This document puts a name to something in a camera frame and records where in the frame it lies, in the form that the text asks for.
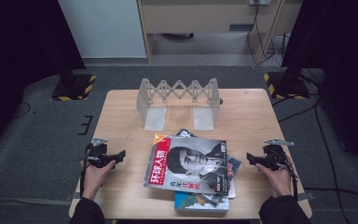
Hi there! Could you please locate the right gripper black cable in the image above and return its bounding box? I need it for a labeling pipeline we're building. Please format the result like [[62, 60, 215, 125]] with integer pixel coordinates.
[[273, 148, 299, 202]]

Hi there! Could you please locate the portrait magazine with red label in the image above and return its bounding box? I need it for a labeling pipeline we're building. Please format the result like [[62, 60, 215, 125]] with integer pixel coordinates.
[[143, 133, 231, 196]]

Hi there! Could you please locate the thin black floor cable loop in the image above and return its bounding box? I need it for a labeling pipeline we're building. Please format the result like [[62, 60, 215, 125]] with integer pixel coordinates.
[[10, 101, 32, 119]]

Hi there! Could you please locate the magazine with yellow corner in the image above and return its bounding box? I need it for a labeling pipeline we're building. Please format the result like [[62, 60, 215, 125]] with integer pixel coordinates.
[[153, 133, 170, 146]]

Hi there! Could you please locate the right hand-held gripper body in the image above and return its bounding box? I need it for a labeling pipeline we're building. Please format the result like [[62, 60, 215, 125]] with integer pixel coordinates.
[[260, 138, 296, 172]]

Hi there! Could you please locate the striped black stand base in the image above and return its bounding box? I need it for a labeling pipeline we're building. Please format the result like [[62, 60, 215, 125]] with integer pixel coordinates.
[[263, 71, 311, 101], [50, 73, 97, 102]]

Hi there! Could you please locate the grey tape piece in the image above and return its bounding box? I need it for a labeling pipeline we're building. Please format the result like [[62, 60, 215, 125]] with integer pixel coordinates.
[[64, 192, 81, 202], [296, 191, 316, 202]]

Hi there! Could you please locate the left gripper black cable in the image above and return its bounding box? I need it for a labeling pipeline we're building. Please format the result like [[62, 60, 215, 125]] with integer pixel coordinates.
[[79, 143, 93, 199]]

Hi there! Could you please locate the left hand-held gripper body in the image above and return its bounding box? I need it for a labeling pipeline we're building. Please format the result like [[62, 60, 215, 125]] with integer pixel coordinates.
[[86, 137, 117, 169]]

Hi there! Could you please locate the person's left hand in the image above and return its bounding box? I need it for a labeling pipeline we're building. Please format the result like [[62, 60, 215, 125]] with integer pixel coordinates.
[[80, 161, 117, 201]]

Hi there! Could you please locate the black power strip cable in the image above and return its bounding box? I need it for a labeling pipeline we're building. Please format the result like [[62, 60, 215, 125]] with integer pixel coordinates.
[[246, 3, 276, 66]]

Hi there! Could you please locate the grey expandable metal book rack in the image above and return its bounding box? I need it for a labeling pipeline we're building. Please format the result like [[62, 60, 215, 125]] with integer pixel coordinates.
[[135, 77, 223, 132]]

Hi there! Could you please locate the white power strip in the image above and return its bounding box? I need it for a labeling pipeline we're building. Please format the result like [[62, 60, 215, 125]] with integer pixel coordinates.
[[249, 0, 273, 7]]

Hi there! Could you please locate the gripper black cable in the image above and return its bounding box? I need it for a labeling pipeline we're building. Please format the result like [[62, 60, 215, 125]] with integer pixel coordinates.
[[273, 148, 299, 202], [79, 143, 93, 199]]

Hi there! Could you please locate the white panel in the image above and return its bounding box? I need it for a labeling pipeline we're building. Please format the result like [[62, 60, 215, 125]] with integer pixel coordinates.
[[58, 0, 147, 59]]

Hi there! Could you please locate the black curtain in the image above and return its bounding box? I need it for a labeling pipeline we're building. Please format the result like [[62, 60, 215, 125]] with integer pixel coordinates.
[[0, 0, 87, 162], [281, 0, 358, 171]]

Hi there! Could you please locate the black tape floor mark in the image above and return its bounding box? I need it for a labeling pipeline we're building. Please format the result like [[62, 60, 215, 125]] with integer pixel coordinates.
[[77, 115, 94, 136]]

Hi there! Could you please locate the dark cover magazine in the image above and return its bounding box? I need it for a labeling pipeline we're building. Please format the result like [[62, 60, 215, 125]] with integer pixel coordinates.
[[176, 128, 242, 207]]

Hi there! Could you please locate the person's right hand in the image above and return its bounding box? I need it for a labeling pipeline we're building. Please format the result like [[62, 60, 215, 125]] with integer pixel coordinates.
[[255, 161, 294, 198]]

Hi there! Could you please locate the long black floor cable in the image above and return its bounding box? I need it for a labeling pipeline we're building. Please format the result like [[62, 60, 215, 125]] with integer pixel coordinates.
[[313, 104, 345, 224]]

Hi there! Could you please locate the wooden cabinet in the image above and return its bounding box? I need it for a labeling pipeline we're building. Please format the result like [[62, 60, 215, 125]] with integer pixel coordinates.
[[136, 0, 304, 63]]

